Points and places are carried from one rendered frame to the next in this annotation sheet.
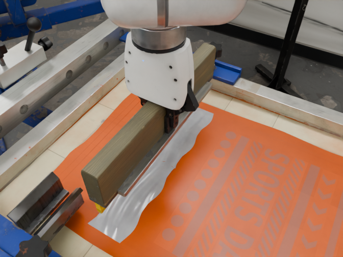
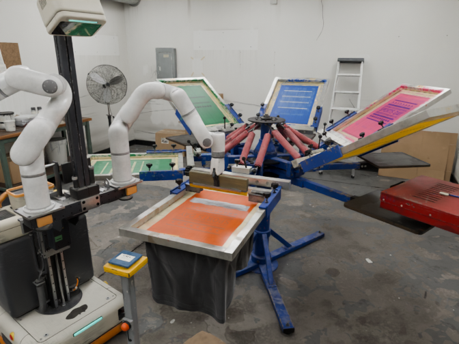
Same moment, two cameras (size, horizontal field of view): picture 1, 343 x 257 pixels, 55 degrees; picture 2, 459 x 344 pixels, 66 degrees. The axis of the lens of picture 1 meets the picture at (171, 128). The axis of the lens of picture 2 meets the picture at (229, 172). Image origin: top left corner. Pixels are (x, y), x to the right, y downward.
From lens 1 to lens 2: 1.88 m
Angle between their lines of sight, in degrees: 71
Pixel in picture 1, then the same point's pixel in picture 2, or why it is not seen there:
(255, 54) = not seen: outside the picture
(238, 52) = not seen: outside the picture
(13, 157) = not seen: hidden behind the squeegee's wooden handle
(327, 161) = (227, 231)
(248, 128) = (240, 217)
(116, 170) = (194, 175)
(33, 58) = (244, 170)
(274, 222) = (198, 220)
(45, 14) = (301, 180)
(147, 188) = (207, 202)
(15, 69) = (237, 168)
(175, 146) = (225, 205)
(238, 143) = (231, 216)
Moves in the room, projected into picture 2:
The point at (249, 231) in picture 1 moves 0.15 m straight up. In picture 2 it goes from (195, 217) to (194, 190)
